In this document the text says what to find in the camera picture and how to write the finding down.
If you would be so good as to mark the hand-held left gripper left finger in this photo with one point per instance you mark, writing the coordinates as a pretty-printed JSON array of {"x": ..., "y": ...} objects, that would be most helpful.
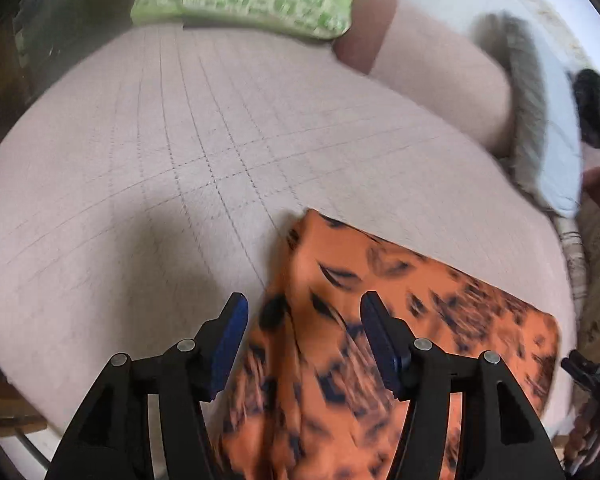
[{"x": 225, "y": 350}]

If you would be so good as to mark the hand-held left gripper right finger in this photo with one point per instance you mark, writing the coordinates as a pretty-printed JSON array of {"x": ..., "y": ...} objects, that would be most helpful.
[{"x": 385, "y": 345}]

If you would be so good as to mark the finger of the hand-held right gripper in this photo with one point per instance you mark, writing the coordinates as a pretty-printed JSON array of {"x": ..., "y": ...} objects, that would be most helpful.
[{"x": 582, "y": 367}]

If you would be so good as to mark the orange black floral shirt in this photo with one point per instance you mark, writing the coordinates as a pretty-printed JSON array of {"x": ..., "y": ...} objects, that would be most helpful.
[{"x": 330, "y": 360}]

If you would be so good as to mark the wooden side table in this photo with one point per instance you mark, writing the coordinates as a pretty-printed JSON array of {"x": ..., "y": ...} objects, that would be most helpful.
[{"x": 15, "y": 410}]

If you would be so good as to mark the grey blue pillow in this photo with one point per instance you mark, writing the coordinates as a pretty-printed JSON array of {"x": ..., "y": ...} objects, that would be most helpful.
[{"x": 550, "y": 135}]

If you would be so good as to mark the black furry cushion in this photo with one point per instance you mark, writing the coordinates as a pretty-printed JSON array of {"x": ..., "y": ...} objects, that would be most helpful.
[{"x": 597, "y": 105}]

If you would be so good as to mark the pink bolster cushion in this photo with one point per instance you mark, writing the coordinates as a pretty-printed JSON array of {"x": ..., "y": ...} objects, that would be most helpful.
[{"x": 430, "y": 70}]

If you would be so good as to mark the wooden door with glass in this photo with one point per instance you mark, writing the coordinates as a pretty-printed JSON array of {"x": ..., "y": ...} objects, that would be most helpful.
[{"x": 45, "y": 20}]

